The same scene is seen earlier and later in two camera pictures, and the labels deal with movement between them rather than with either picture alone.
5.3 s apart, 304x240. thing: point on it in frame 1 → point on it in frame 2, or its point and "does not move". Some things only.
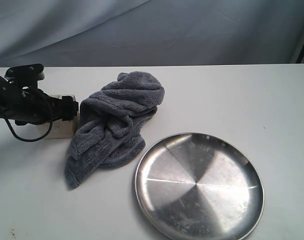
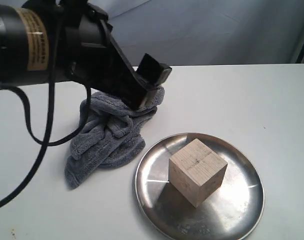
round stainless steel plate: x=199 y=186 does not move
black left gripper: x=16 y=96 → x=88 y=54
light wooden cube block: x=63 y=129 → x=196 y=172
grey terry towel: x=111 y=118 does not move
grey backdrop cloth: x=34 y=33 does not move
